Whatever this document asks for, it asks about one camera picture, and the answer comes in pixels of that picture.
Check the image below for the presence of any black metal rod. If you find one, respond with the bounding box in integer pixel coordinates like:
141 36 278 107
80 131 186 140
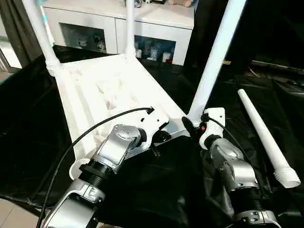
251 59 304 73

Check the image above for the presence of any white plastic table leg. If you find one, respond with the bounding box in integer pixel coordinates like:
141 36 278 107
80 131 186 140
187 0 247 127
237 88 302 189
124 0 139 60
21 0 62 77

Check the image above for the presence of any white glass-door cabinet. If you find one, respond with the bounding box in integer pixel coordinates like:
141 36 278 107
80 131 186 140
42 0 195 66

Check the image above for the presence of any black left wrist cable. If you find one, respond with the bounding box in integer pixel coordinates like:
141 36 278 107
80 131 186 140
35 107 155 228

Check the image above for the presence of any black plastic mat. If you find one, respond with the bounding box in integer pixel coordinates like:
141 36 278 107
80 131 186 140
0 45 304 228

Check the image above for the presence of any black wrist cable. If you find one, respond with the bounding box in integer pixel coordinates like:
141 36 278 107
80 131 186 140
35 107 155 228
201 113 267 196

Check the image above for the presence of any white plastic table top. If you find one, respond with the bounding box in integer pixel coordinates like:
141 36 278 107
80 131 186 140
47 53 191 181

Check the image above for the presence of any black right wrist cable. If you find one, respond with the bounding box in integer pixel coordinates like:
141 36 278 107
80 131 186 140
201 113 267 196

